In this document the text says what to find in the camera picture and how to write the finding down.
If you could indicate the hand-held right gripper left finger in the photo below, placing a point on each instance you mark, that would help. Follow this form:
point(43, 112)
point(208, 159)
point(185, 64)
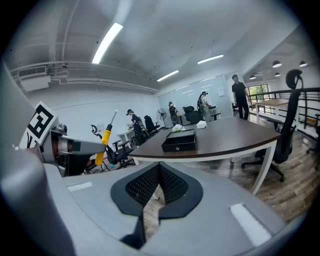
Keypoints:
point(100, 195)

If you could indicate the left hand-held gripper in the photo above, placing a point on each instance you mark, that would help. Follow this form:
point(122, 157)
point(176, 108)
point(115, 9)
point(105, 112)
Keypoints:
point(41, 120)

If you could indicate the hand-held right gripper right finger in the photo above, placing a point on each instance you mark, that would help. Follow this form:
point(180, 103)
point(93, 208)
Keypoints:
point(220, 212)

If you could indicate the black case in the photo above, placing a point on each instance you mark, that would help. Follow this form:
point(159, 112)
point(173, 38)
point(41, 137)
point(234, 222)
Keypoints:
point(178, 145)

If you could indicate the white tissue box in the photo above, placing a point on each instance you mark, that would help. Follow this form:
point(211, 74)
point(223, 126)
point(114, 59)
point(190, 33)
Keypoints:
point(201, 124)

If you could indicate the small white desk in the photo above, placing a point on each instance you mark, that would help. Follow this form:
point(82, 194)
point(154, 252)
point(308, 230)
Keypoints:
point(215, 110)
point(126, 135)

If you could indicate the black standing fan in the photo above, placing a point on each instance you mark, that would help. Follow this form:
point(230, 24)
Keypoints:
point(161, 115)

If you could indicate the white ceiling air conditioner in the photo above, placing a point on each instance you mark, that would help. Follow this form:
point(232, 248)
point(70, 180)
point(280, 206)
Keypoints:
point(35, 81)

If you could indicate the white artificial flower bunch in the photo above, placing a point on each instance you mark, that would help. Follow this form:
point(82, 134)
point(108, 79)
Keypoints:
point(178, 128)

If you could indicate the long ceiling light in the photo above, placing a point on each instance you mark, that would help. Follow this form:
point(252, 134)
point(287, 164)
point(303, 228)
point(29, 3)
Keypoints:
point(168, 75)
point(210, 59)
point(107, 42)

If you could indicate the white paper notice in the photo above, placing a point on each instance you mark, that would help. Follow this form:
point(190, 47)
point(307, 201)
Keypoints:
point(221, 92)

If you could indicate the window with green view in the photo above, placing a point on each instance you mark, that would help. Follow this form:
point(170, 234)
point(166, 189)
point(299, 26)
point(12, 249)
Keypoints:
point(258, 90)

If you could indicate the black pendant lamp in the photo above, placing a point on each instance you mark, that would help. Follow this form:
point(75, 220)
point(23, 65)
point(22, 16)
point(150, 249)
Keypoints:
point(252, 77)
point(277, 64)
point(303, 64)
point(277, 74)

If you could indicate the black metal railing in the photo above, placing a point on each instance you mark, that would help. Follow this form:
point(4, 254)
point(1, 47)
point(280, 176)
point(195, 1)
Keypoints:
point(312, 89)

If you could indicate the light wooden table white frame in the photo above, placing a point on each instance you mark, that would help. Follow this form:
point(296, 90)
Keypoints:
point(272, 102)

